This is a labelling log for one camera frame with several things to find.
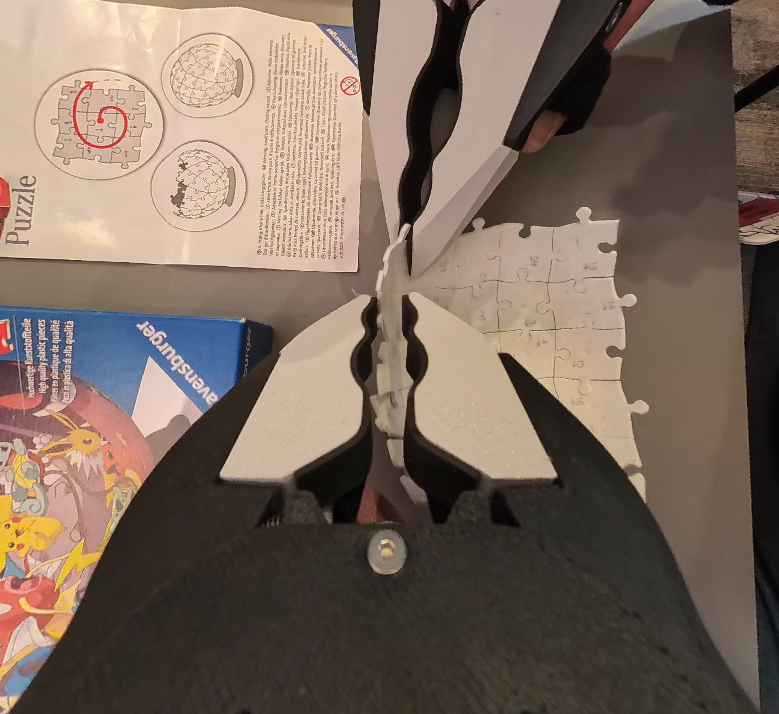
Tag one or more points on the red and white card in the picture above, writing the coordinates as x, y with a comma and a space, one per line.
761, 218

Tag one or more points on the person's right hand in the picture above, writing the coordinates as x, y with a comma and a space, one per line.
578, 93

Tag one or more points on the white assembled puzzle sheet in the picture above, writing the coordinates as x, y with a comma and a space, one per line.
548, 312

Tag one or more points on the paper instruction leaflet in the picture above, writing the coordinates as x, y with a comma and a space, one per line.
182, 117

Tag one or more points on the blue puzzle box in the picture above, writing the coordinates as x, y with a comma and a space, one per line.
67, 422

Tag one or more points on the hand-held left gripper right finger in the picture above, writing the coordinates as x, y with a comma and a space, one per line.
474, 403

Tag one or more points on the black furniture leg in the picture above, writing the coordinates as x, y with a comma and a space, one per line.
758, 90

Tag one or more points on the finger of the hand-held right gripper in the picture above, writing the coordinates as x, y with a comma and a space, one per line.
487, 99
395, 56

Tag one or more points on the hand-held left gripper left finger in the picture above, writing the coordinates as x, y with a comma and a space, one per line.
292, 403

